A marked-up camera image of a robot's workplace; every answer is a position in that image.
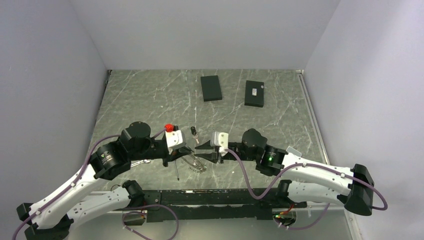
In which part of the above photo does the numbered metal key ring disc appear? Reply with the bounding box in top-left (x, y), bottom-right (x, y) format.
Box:
top-left (180, 154), bottom-right (207, 174)

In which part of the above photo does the black head key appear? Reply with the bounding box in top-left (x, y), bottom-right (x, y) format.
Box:
top-left (190, 126), bottom-right (200, 144)

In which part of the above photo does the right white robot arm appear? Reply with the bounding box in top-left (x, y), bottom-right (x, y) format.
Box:
top-left (195, 128), bottom-right (375, 216)

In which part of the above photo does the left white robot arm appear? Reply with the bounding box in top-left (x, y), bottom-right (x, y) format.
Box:
top-left (16, 121), bottom-right (193, 240)

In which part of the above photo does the lower silver wrench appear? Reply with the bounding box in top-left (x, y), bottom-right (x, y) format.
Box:
top-left (131, 159), bottom-right (151, 167)

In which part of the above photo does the black yellow screwdriver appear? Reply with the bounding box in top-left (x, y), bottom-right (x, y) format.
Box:
top-left (174, 162), bottom-right (180, 181)

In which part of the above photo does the clear plastic card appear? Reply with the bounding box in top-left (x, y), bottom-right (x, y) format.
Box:
top-left (286, 146), bottom-right (302, 158)

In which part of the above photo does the plain black box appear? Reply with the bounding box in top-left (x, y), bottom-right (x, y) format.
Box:
top-left (200, 75), bottom-right (223, 102)

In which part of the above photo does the black box with label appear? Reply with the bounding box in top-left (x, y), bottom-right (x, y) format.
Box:
top-left (244, 80), bottom-right (265, 108)

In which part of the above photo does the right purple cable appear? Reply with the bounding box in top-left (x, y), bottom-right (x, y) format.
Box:
top-left (225, 148), bottom-right (388, 231)

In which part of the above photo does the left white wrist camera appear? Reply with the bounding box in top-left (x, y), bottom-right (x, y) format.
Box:
top-left (165, 130), bottom-right (187, 154)

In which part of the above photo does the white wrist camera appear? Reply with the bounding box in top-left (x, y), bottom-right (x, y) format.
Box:
top-left (210, 131), bottom-right (229, 157)
top-left (165, 130), bottom-right (187, 154)

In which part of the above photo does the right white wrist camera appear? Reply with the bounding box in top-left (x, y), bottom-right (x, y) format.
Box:
top-left (210, 131), bottom-right (229, 157)

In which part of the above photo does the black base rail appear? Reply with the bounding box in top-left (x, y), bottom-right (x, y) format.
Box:
top-left (125, 188), bottom-right (292, 223)

